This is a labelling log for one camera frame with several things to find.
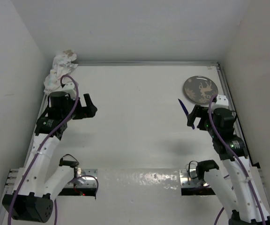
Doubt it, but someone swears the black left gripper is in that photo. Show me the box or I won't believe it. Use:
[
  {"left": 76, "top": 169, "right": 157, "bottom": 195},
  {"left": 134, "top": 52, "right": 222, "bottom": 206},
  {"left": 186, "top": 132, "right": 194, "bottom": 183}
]
[{"left": 61, "top": 94, "right": 96, "bottom": 121}]

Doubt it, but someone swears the grey reindeer plate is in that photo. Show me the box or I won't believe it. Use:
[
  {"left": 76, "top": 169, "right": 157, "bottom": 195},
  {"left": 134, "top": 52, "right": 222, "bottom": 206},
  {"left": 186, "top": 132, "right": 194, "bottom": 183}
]
[{"left": 183, "top": 76, "right": 218, "bottom": 105}]

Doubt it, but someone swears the floral patterned cloth placemat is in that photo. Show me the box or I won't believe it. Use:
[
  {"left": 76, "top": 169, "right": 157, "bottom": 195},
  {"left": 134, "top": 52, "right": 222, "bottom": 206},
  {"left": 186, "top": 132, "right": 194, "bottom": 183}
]
[{"left": 44, "top": 50, "right": 78, "bottom": 95}]

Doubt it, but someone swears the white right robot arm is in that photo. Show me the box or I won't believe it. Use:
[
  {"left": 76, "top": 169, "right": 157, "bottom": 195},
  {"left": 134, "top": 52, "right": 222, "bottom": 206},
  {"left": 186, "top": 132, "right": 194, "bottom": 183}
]
[{"left": 187, "top": 105, "right": 270, "bottom": 225}]

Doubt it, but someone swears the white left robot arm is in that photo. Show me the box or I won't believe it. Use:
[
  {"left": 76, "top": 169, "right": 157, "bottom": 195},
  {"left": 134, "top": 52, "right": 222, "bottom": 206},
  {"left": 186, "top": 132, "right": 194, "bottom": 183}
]
[{"left": 2, "top": 91, "right": 99, "bottom": 224}]

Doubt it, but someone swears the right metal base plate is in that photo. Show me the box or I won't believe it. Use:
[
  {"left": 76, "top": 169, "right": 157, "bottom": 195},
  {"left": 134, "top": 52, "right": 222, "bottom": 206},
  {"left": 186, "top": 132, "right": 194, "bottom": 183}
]
[{"left": 179, "top": 169, "right": 210, "bottom": 188}]

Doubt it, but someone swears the metal base plate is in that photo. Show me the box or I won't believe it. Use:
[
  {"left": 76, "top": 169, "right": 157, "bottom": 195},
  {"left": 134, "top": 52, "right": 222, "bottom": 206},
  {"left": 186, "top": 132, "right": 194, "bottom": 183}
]
[
  {"left": 179, "top": 169, "right": 210, "bottom": 188},
  {"left": 65, "top": 168, "right": 98, "bottom": 188}
]

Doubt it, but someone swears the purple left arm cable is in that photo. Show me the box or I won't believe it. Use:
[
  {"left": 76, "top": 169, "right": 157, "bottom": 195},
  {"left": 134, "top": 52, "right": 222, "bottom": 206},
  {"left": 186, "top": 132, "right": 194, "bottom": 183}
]
[{"left": 7, "top": 74, "right": 80, "bottom": 221}]

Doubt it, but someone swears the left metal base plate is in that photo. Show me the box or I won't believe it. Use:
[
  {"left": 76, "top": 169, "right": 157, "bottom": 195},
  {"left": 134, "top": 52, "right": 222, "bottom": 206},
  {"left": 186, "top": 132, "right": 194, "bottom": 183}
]
[{"left": 65, "top": 168, "right": 98, "bottom": 188}]

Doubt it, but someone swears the aluminium table frame rail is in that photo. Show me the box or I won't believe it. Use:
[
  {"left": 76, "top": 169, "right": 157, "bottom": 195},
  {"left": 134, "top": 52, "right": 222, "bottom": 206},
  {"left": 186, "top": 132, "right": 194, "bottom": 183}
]
[{"left": 0, "top": 60, "right": 270, "bottom": 225}]

